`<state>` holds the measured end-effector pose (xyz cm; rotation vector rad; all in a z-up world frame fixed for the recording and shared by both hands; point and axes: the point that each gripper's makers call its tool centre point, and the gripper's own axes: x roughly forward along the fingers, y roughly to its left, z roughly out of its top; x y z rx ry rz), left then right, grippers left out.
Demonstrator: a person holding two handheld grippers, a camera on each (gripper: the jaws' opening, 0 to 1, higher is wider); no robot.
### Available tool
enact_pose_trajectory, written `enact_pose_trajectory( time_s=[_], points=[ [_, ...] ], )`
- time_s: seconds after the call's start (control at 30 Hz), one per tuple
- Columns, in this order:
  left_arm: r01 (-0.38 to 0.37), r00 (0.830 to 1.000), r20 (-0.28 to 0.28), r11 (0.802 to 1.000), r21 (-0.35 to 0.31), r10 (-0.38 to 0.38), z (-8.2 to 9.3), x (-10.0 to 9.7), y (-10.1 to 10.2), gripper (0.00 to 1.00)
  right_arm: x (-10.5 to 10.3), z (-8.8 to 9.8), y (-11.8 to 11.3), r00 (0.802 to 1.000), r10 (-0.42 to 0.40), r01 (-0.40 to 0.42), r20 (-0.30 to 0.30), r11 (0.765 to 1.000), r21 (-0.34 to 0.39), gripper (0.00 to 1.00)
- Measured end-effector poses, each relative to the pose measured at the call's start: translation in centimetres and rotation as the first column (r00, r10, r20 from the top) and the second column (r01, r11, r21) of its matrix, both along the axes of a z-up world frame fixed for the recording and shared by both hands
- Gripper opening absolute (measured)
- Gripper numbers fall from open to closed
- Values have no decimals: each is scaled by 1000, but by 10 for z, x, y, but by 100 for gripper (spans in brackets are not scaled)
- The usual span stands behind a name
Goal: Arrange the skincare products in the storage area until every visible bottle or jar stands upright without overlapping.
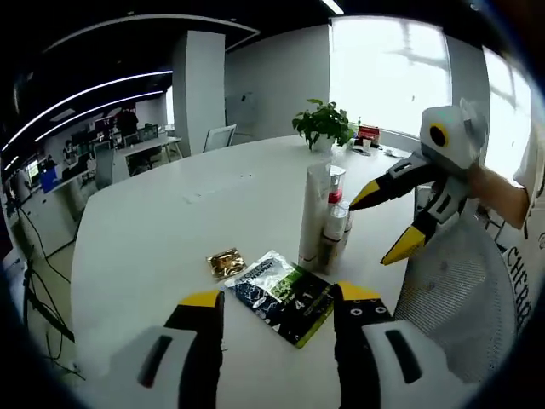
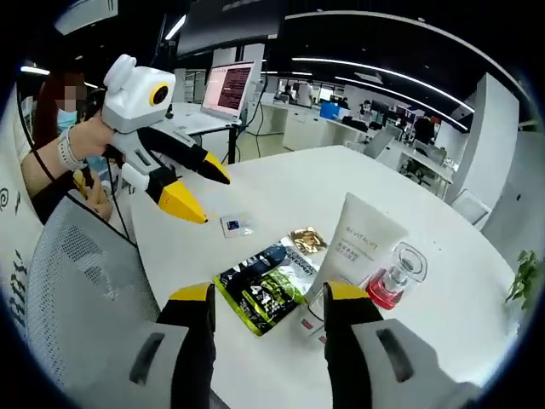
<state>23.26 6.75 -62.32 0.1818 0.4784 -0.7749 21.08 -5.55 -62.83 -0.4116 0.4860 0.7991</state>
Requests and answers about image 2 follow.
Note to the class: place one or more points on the potted green plant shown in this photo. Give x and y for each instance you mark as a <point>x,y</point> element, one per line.
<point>523,277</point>

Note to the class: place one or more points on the person's left hand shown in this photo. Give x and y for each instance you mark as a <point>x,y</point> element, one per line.
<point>93,140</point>

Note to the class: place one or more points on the white wristwatch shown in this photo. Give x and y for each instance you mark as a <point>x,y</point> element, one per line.
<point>68,149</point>

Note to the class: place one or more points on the open laptop pink screen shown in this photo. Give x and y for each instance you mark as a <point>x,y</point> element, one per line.
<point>227,85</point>

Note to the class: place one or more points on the large black display screen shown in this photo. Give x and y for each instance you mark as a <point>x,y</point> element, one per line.
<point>225,30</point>

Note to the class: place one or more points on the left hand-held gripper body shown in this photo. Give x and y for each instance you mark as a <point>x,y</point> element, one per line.
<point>136,102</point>

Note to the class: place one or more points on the clear blue-label skincare sachet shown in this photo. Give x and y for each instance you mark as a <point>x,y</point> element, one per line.
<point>233,223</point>

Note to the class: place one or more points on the blue box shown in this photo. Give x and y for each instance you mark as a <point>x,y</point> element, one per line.
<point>330,111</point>

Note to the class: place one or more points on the red-collared white skincare bottle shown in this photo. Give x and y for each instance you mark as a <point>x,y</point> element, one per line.
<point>383,292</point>

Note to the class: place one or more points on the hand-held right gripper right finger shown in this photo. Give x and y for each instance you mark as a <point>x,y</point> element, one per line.
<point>349,353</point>

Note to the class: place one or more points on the white skincare tube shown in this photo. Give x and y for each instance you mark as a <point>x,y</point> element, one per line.
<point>357,247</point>

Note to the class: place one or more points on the green black skincare sachet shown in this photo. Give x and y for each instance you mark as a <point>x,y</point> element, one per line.
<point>264,294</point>

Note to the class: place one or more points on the white mesh office chair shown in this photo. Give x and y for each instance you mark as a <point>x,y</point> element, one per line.
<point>85,277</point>

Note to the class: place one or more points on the gold foil skincare sachet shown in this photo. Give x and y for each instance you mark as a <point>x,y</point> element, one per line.
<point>307,240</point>

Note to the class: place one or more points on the white ceiling air conditioner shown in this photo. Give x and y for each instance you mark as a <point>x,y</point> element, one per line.
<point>85,17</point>

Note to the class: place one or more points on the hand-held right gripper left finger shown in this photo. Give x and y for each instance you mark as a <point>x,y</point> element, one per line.
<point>191,353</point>

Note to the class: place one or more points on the person's printed white shirt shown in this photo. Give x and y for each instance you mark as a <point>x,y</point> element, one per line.
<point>13,238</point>

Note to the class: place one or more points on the white desk black legs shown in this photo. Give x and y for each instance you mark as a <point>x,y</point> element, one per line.
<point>191,119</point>

